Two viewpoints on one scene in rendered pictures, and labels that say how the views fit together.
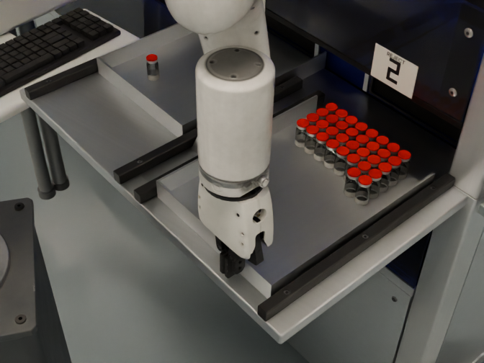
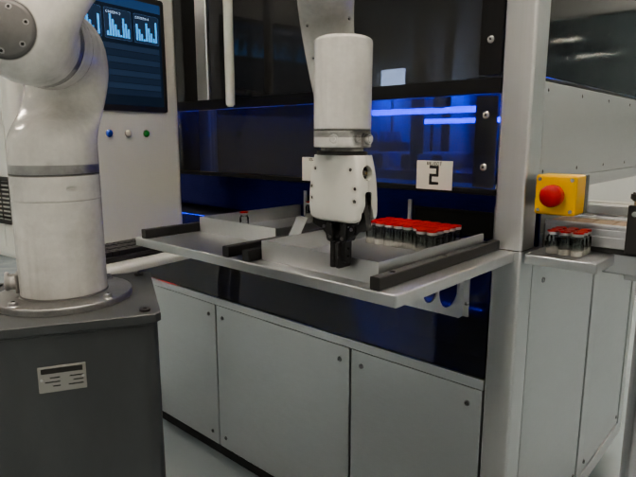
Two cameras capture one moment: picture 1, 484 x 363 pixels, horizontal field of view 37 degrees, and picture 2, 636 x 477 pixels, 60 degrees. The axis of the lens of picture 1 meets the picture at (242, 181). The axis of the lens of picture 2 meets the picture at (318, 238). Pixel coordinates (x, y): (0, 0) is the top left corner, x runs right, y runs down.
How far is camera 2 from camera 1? 61 cm
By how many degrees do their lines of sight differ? 34
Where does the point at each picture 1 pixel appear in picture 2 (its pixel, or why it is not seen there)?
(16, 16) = (128, 232)
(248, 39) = not seen: hidden behind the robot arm
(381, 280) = (451, 388)
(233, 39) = not seen: hidden behind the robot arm
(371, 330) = (450, 458)
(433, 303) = (503, 385)
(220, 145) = (337, 92)
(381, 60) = (423, 171)
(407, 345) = (487, 453)
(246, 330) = not seen: outside the picture
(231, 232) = (344, 196)
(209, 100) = (328, 49)
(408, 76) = (446, 173)
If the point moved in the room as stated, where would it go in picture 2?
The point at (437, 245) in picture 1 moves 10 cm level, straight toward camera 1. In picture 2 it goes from (496, 317) to (498, 333)
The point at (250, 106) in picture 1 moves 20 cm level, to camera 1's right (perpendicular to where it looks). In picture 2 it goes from (359, 52) to (499, 54)
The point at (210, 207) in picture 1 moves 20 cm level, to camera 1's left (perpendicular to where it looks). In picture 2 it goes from (323, 184) to (185, 185)
